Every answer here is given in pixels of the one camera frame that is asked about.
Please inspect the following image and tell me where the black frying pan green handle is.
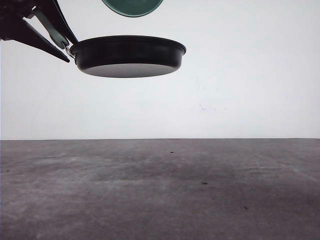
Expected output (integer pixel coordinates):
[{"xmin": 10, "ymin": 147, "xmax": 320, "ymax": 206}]
[{"xmin": 33, "ymin": 7, "xmax": 187, "ymax": 78}]

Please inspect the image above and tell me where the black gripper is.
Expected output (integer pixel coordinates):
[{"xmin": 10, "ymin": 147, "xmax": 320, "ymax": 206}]
[{"xmin": 0, "ymin": 0, "xmax": 78, "ymax": 63}]

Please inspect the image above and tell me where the teal ceramic bowl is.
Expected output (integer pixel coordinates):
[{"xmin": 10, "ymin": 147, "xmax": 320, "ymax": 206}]
[{"xmin": 102, "ymin": 0, "xmax": 163, "ymax": 18}]

